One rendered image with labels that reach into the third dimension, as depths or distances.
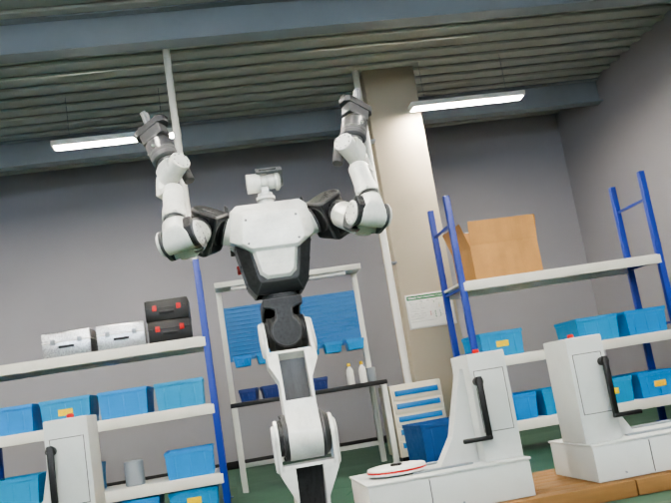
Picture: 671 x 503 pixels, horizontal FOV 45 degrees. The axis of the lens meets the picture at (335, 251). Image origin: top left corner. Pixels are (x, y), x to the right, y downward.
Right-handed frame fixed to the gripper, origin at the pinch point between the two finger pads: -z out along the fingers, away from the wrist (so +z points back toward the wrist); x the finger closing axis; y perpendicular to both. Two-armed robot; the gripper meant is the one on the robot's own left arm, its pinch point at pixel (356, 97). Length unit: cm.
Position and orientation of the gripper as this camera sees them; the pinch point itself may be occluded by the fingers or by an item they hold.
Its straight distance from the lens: 284.8
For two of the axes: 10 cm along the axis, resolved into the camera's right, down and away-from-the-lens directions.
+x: -8.0, -3.4, -4.9
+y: -6.0, 3.5, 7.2
